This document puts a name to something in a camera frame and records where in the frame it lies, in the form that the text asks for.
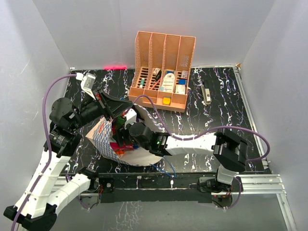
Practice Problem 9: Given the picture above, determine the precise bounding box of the pink snack packet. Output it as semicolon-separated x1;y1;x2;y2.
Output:
110;142;134;152

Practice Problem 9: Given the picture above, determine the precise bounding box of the purple cable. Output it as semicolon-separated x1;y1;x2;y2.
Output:
11;73;82;231
134;95;270;210

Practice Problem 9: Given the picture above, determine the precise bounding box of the black grey stapler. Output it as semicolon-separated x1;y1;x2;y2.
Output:
201;81;212;105

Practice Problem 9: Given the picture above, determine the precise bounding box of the white small box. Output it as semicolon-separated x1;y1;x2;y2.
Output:
175;84;186;94

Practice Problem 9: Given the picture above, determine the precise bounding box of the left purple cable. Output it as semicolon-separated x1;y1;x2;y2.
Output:
11;73;82;231

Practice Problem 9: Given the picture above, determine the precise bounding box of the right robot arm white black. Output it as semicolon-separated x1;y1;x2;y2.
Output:
114;122;248;193

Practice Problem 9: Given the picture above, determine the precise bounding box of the orange snack packet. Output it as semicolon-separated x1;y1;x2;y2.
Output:
115;150;125;159

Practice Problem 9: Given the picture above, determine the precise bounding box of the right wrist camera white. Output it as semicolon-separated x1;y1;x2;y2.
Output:
123;108;137;127

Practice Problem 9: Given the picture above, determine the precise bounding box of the white label bottle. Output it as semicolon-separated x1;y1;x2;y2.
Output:
159;73;175;93

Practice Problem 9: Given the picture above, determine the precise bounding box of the green white glue stick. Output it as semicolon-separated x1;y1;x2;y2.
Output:
139;78;145;89

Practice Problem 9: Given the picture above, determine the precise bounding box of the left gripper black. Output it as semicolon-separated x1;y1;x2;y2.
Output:
70;88;133;130

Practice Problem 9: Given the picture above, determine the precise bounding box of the pink marker strip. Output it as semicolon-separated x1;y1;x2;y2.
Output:
103;65;127;70

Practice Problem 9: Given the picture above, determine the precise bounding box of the checkered paper bag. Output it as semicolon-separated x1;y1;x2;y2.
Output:
86;104;162;167

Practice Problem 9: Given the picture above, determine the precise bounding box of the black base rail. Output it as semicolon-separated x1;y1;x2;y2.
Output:
98;172;244;203

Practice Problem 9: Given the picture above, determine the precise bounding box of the peach desk organizer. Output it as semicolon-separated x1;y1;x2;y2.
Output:
128;31;196;113

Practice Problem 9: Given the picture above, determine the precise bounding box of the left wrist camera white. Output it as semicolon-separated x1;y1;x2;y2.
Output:
80;73;96;99

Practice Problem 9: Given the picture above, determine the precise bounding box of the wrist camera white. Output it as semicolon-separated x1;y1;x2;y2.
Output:
80;73;96;99
123;108;137;127

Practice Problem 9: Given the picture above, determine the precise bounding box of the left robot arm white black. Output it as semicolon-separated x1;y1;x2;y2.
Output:
3;89;133;231

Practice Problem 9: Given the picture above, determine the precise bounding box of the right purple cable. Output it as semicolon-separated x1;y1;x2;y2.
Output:
134;95;270;210

